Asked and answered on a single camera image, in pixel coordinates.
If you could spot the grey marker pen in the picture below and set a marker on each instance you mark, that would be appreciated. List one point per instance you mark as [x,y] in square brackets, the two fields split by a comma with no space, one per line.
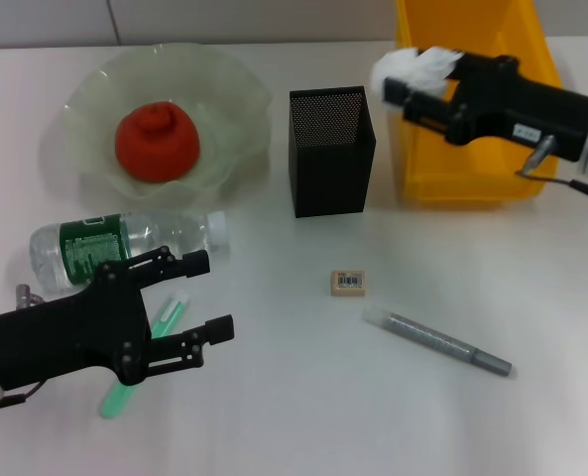
[437,342]

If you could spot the yellow plastic bin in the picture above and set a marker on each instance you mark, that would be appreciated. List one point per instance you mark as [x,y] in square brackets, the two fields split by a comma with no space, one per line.
[472,168]

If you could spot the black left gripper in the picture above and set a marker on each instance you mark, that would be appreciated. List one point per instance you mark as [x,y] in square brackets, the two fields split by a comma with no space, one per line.
[70,337]

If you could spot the clear green-label water bottle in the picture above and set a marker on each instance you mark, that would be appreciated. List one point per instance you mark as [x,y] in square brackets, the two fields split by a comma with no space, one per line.
[174,233]

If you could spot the green pen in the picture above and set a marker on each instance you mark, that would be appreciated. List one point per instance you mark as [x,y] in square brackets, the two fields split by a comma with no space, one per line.
[172,312]

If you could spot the white paper ball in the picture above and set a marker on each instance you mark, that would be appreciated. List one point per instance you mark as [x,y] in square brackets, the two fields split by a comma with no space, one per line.
[407,67]

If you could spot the beige eraser with barcode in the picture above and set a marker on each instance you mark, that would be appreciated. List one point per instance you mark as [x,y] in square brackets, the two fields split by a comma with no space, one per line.
[348,283]

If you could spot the green glass fruit plate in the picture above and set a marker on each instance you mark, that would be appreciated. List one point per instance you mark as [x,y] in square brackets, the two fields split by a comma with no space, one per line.
[224,114]

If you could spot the black mesh pen holder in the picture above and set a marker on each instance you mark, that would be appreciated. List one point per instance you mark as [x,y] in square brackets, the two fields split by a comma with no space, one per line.
[330,173]

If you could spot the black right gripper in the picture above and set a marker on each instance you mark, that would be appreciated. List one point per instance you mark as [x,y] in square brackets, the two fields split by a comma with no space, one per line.
[511,109]

